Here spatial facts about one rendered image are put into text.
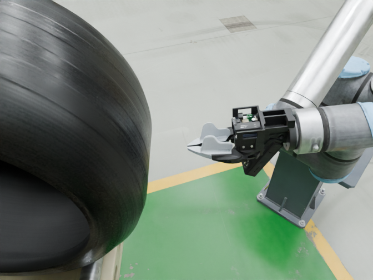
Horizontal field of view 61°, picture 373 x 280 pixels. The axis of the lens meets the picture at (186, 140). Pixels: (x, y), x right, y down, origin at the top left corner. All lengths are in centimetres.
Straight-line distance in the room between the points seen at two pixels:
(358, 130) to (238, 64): 246
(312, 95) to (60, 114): 57
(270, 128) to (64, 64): 37
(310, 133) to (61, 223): 63
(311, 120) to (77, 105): 42
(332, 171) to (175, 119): 178
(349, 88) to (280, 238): 91
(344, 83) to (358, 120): 74
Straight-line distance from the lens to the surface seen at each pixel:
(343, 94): 141
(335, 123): 64
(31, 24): 51
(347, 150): 69
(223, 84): 278
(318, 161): 76
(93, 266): 80
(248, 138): 60
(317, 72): 81
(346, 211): 212
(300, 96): 79
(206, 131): 65
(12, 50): 46
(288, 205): 193
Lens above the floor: 163
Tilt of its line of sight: 46 degrees down
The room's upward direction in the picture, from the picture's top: straight up
